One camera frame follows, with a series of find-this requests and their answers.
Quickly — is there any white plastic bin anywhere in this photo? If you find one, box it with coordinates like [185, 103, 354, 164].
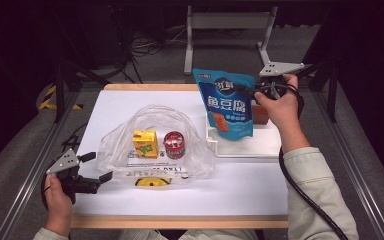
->
[204, 111, 283, 159]

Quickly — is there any yellow drink carton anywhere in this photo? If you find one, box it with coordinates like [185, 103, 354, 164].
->
[132, 129, 160, 160]

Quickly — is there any right hand-held gripper cable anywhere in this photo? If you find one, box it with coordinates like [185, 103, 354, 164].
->
[277, 83, 349, 240]

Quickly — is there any white table cover sheet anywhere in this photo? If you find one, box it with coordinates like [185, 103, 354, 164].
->
[72, 90, 289, 217]

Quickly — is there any hand-held gripper cable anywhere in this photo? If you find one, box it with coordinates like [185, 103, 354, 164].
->
[40, 178, 53, 212]
[277, 83, 349, 240]

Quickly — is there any person's right hand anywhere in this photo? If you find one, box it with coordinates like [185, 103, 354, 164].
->
[253, 73, 306, 139]

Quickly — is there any thin black floor cable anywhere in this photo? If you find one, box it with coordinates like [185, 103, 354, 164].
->
[61, 122, 88, 153]

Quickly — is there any grey metal stand frame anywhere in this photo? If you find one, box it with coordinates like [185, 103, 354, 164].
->
[183, 4, 279, 76]

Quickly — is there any red can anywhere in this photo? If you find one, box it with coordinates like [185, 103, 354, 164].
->
[163, 130, 186, 160]

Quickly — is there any left hand-held gripper cable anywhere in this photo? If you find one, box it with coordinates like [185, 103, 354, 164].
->
[40, 178, 53, 212]

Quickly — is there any blue snack pouch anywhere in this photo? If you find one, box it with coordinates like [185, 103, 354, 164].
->
[192, 68, 256, 142]

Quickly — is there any aluminium rail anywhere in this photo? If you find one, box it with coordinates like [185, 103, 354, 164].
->
[0, 99, 78, 240]
[313, 89, 384, 240]

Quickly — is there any translucent plastic shopping bag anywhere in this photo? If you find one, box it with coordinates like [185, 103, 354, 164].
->
[95, 104, 215, 188]

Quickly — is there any tangle of black cables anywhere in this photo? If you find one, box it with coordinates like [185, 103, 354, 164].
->
[126, 23, 188, 59]

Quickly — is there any wooden table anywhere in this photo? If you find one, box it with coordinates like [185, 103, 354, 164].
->
[70, 83, 289, 230]

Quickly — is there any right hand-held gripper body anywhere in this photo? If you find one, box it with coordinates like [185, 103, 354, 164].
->
[255, 60, 305, 101]

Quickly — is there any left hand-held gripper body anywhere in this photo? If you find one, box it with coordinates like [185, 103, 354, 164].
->
[45, 148, 102, 205]

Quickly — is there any yellow black hazard tape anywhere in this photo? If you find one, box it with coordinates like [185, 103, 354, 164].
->
[38, 84, 84, 111]

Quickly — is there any person's left hand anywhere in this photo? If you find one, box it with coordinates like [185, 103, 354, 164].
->
[43, 173, 74, 231]

